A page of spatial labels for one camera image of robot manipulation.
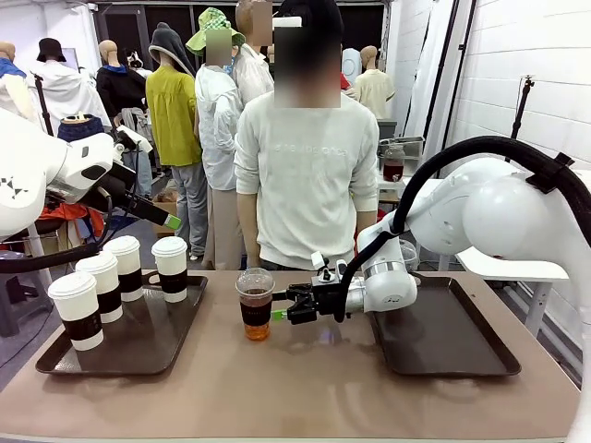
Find white desk leg frame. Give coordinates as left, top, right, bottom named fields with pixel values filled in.
left=26, top=224, right=90, bottom=298

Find person in white shirt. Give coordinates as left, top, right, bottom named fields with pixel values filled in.
left=233, top=0, right=277, bottom=103

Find mannequin black hat white coat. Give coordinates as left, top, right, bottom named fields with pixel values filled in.
left=28, top=38, right=113, bottom=137

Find mannequin in beige shirt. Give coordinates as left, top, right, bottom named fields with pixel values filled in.
left=353, top=44, right=397, bottom=122

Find black cap white brim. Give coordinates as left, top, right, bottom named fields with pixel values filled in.
left=271, top=0, right=345, bottom=45

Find grey plastic stool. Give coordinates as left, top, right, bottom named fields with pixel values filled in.
left=0, top=271, right=54, bottom=339

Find person green hat white jacket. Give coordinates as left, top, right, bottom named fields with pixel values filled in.
left=186, top=6, right=247, bottom=271

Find person's right forearm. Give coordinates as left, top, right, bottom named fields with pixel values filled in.
left=235, top=191, right=261, bottom=251

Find white side table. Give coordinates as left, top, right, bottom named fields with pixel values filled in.
left=376, top=177, right=570, bottom=338

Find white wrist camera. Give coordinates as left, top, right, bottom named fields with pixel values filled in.
left=115, top=126, right=154, bottom=155
left=309, top=250, right=349, bottom=283

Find black tripod white head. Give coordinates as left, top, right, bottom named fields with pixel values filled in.
left=509, top=73, right=537, bottom=140

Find mannequin in black sweater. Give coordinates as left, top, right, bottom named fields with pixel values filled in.
left=95, top=40, right=151, bottom=124

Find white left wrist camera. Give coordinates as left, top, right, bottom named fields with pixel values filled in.
left=115, top=126, right=154, bottom=155

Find mannequin with blue scarf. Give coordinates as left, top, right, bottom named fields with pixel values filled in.
left=0, top=41, right=36, bottom=126

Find mannequin yellow top grey hood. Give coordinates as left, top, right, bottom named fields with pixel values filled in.
left=145, top=21, right=210, bottom=262

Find black light stand pole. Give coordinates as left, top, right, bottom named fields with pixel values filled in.
left=427, top=0, right=464, bottom=158

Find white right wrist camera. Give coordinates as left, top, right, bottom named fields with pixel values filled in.
left=309, top=250, right=349, bottom=283

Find glass jar dark liquid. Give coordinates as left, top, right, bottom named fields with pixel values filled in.
left=382, top=143, right=407, bottom=183

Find person's left forearm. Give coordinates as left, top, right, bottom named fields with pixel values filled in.
left=353, top=210, right=376, bottom=233

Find hanging blue jeans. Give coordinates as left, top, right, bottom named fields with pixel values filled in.
left=119, top=106, right=156, bottom=200

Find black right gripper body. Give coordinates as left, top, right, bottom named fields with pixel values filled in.
left=309, top=276, right=348, bottom=323

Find orange cloth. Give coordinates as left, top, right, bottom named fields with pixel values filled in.
left=38, top=202, right=107, bottom=242

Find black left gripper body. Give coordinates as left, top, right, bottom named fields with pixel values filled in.
left=80, top=161, right=150, bottom=217

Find dark brown plastic tray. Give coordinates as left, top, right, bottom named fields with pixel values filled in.
left=35, top=269, right=210, bottom=377
left=367, top=275, right=523, bottom=377

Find person in white sweater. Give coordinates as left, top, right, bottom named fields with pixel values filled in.
left=233, top=43, right=381, bottom=271

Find brown cardboard box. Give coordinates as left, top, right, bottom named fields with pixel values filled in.
left=151, top=188, right=179, bottom=239

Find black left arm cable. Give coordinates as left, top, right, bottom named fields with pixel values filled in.
left=0, top=184, right=115, bottom=274

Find black tripod stand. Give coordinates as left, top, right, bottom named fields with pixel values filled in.
left=29, top=73, right=56, bottom=138

